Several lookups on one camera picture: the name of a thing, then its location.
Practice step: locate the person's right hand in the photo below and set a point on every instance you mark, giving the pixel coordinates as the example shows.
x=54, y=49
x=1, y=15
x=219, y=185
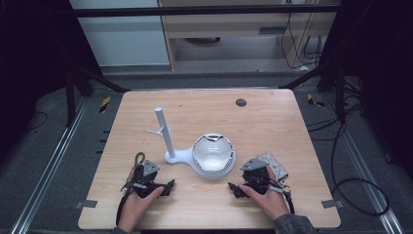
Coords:
x=269, y=201

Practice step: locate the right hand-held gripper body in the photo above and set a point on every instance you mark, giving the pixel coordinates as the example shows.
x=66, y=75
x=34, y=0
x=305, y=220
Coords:
x=256, y=178

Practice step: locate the grey patterned wallet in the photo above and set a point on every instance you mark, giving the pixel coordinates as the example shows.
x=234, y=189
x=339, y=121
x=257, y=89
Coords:
x=276, y=165

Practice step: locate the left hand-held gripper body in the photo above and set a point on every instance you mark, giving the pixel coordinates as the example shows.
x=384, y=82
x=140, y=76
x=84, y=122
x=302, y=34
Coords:
x=146, y=182

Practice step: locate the white cabinet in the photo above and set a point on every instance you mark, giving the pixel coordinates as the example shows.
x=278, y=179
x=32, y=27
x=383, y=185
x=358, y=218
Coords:
x=123, y=35

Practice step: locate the white stand with post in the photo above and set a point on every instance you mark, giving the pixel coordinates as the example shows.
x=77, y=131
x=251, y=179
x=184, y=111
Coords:
x=168, y=143

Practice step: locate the silver floor rail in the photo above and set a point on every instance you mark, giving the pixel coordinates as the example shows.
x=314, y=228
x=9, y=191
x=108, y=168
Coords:
x=363, y=162
x=48, y=162

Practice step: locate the grey round table grommet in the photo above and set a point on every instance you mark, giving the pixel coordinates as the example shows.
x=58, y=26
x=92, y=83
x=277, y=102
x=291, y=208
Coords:
x=241, y=102

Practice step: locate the black metal stand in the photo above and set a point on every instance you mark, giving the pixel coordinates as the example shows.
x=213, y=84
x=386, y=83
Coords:
x=328, y=84
x=81, y=87

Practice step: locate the grey tape piece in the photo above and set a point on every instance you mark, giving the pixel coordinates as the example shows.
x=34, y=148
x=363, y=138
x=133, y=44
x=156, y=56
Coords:
x=331, y=203
x=86, y=203

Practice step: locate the wooden shelf unit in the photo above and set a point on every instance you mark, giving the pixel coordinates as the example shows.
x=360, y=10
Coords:
x=233, y=29

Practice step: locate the black horizontal bar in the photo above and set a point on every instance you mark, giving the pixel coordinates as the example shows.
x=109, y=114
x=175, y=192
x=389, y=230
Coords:
x=204, y=10

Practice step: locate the person's left hand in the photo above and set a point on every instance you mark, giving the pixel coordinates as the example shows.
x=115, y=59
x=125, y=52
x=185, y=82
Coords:
x=138, y=208

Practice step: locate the white silver-rimmed bowl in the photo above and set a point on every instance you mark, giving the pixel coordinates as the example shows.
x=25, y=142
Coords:
x=212, y=152

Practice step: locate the yellow black striped tape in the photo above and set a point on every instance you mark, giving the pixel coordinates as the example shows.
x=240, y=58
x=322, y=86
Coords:
x=313, y=100
x=104, y=104

